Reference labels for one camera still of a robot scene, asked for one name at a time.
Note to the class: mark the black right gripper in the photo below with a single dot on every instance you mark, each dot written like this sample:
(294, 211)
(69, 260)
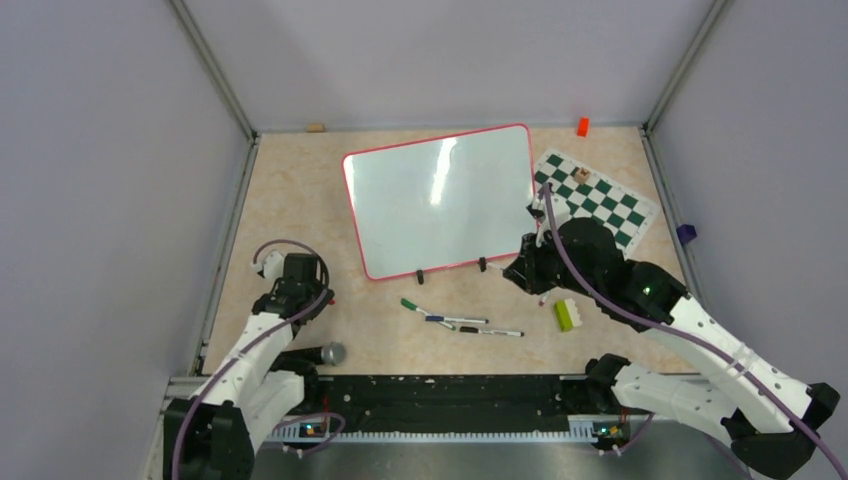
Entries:
(526, 267)

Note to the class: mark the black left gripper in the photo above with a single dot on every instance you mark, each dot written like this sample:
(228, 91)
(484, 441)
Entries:
(321, 304)

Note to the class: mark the pink-framed whiteboard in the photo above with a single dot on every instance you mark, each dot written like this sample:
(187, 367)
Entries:
(441, 202)

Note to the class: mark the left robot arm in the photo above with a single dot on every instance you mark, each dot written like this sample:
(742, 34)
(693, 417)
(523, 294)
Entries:
(216, 432)

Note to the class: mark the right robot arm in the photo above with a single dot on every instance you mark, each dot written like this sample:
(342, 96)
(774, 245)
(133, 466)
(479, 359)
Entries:
(769, 420)

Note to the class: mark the lime green toy brick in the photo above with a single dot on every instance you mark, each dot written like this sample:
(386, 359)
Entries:
(567, 315)

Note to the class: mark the black microphone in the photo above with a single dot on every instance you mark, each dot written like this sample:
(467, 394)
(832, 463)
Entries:
(333, 354)

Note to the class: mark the green white chessboard mat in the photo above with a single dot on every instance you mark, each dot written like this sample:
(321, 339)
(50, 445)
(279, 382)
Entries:
(627, 214)

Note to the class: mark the black-capped marker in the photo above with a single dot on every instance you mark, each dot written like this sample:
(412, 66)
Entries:
(496, 332)

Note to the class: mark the wooden chess piece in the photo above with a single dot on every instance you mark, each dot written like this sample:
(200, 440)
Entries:
(581, 175)

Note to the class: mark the green-capped marker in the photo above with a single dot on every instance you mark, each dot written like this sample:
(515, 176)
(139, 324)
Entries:
(424, 311)

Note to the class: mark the blue-capped marker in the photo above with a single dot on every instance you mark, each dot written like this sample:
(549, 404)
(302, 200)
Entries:
(450, 322)

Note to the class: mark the orange block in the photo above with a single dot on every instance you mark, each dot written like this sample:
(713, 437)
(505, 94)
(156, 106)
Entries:
(583, 127)

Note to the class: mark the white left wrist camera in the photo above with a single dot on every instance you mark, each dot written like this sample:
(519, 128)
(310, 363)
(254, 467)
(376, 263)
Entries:
(271, 267)

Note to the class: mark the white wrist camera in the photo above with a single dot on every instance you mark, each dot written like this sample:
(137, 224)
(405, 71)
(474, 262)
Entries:
(271, 267)
(538, 209)

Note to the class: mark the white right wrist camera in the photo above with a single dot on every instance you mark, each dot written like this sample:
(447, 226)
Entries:
(538, 209)

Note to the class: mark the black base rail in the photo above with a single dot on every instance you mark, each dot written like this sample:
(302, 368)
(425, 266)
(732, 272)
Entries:
(482, 405)

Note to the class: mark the purple object at wall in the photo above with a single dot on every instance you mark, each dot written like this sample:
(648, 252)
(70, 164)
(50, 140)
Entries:
(686, 233)

